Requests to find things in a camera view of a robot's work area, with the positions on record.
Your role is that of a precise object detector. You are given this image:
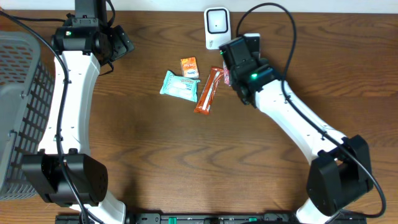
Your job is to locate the grey plastic mesh basket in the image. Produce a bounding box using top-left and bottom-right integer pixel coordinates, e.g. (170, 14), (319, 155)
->
(1, 31), (54, 200)

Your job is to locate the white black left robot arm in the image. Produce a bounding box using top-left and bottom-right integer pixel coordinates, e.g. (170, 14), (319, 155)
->
(22, 0), (134, 223)

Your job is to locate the orange chocolate bar wrapper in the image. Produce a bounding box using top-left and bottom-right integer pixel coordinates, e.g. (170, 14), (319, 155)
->
(194, 67), (224, 115)

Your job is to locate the red purple pad packet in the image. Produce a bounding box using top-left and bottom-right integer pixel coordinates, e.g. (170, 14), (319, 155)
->
(223, 62), (231, 86)

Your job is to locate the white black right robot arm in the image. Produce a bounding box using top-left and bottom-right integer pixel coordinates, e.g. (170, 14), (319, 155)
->
(219, 35), (373, 223)

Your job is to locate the teal wet wipes packet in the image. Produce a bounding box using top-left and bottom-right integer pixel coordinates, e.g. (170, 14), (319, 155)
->
(160, 70), (200, 103)

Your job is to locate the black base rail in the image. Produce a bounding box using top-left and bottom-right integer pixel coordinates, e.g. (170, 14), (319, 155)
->
(55, 212), (367, 224)

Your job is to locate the small orange box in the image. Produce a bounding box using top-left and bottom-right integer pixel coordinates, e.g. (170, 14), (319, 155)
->
(180, 57), (200, 79)

